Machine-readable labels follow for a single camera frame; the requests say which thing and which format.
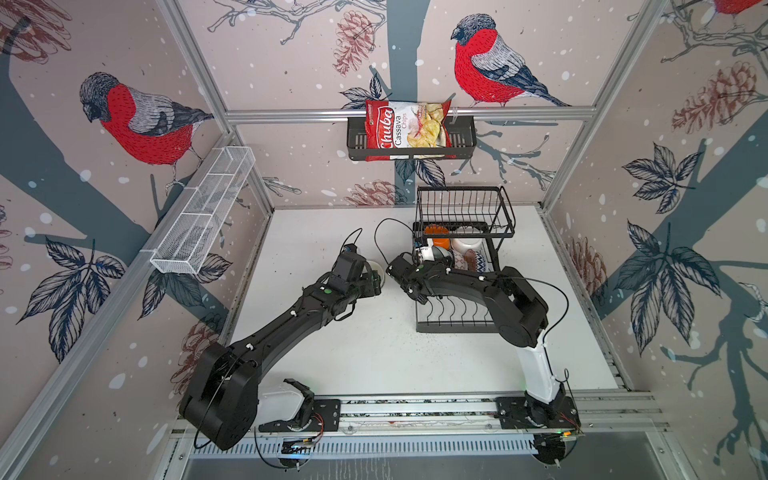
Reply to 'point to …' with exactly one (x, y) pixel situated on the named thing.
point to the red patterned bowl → (470, 258)
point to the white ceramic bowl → (460, 244)
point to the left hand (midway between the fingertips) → (371, 279)
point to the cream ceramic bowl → (376, 267)
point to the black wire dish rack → (486, 206)
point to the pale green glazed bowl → (444, 256)
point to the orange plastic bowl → (437, 229)
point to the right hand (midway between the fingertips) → (443, 267)
